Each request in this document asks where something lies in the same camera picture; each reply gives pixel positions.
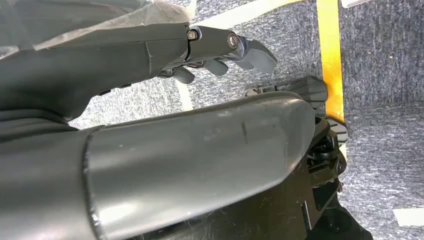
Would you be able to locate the clear plastic wrap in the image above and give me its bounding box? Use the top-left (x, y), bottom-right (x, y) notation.
top-left (0, 0), bottom-right (197, 61)

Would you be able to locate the yellow floor tape strip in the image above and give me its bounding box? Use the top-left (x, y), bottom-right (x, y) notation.
top-left (316, 0), bottom-right (346, 123)

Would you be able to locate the white floor tape strip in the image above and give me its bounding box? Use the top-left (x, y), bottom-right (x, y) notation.
top-left (189, 0), bottom-right (304, 31)
top-left (392, 207), bottom-right (424, 228)
top-left (341, 0), bottom-right (370, 9)
top-left (174, 79), bottom-right (195, 113)

